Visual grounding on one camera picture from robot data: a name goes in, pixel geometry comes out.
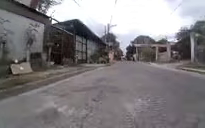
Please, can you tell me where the grey concrete road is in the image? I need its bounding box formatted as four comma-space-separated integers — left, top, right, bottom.
0, 60, 205, 128

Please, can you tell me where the utility pole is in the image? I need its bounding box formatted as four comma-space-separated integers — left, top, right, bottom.
104, 23, 118, 51

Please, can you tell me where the dark shed building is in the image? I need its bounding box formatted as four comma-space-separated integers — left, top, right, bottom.
43, 18, 108, 66

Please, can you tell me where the concrete gate frame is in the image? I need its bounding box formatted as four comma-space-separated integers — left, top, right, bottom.
133, 42, 173, 63

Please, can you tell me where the grey concrete pavement with kerb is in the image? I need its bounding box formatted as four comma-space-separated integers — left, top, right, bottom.
0, 63, 109, 101
149, 60, 205, 77

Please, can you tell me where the white walled building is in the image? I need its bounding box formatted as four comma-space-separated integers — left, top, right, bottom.
0, 0, 53, 79

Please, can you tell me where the pale flat slab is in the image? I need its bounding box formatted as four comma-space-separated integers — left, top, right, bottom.
9, 61, 34, 76

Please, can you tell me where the pale concrete post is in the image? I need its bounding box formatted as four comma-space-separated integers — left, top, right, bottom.
189, 31, 196, 64

